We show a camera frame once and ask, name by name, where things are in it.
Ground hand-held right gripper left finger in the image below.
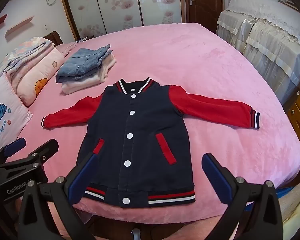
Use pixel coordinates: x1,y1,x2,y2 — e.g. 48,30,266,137
17,152,98,240

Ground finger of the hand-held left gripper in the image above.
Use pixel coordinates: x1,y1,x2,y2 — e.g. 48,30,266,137
0,139,59,174
0,137,27,163

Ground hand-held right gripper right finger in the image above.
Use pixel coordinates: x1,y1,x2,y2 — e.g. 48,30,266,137
201,152,283,240

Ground navy and red varsity jacket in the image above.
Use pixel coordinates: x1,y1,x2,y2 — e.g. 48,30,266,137
41,77,261,208

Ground pink cartoon print pillow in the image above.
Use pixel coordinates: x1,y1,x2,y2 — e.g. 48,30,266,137
0,72,33,153

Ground folded pale pink garment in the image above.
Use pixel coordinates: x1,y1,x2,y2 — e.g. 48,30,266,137
61,52,117,95

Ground folded pink cartoon quilt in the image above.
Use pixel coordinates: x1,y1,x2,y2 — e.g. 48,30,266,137
10,47,65,107

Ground blue bed sheet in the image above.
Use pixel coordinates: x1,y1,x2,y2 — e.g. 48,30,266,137
275,179,300,201

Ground pale yellow cloth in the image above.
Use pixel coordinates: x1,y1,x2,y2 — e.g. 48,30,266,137
282,197,300,240

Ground folded floral quilt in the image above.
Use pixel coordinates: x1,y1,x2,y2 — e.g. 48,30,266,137
0,37,55,80

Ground folded blue denim jeans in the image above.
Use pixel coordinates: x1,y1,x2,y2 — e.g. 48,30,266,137
55,44,113,83

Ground pink plush bed blanket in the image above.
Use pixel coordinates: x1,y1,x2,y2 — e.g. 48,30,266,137
0,22,300,240

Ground dark wooden headboard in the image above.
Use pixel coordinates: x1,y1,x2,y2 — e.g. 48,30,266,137
44,31,64,46

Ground cream satin furniture cover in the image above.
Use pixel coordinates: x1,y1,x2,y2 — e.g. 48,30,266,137
216,10,300,105

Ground floral sliding door wardrobe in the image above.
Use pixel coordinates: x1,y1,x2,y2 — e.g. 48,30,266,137
57,0,184,40

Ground white lace cloth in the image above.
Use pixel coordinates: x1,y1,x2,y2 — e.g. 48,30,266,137
226,0,300,55

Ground brown wooden door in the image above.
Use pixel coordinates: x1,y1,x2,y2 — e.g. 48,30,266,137
184,0,224,34

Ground pink wall shelf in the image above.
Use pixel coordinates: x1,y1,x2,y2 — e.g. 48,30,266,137
5,16,35,40

